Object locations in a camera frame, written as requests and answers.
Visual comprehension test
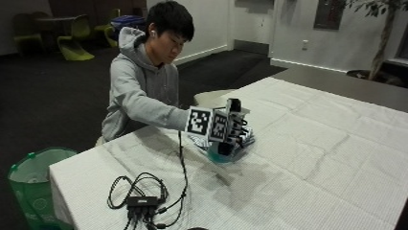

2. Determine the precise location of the teal bowl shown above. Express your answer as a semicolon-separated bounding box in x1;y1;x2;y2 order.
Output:
206;141;249;164

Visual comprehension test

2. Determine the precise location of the white cube with black markers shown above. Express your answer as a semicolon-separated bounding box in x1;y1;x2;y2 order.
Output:
185;105;233;144

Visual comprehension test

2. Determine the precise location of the white tablecloth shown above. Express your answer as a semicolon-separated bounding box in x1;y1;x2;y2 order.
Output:
48;76;408;230

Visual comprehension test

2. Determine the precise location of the person in grey hoodie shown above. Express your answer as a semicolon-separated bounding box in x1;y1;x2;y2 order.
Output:
100;0;197;144

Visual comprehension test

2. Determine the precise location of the black hub box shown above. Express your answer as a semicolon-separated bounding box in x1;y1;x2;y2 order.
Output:
125;195;160;209

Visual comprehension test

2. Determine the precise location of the dark plant pot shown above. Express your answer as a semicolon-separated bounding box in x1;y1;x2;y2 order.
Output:
346;69;406;88

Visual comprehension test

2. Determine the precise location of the blue bin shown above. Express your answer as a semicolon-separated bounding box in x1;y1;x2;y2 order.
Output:
111;14;148;41

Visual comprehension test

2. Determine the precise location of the green chair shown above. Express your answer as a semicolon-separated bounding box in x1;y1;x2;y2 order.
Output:
12;12;47;54
93;9;123;49
56;13;96;62

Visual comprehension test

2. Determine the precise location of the indoor tree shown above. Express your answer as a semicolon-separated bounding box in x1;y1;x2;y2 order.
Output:
345;0;408;81

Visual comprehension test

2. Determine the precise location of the green bin with white liner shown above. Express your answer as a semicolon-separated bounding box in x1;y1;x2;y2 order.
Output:
7;146;79;230

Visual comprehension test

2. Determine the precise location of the dark round table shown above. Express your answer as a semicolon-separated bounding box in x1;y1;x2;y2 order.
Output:
35;15;79;43

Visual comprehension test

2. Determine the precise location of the black palm camera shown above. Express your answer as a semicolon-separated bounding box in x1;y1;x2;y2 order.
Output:
226;98;244;113

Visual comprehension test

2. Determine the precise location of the long black cable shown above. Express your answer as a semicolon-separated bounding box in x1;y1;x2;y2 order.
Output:
153;129;191;230

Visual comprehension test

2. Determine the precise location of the looped black cable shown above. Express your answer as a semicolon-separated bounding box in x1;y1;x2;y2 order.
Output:
107;172;171;211

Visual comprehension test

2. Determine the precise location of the dark wall panel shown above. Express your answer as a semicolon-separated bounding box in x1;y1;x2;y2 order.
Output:
314;0;347;31

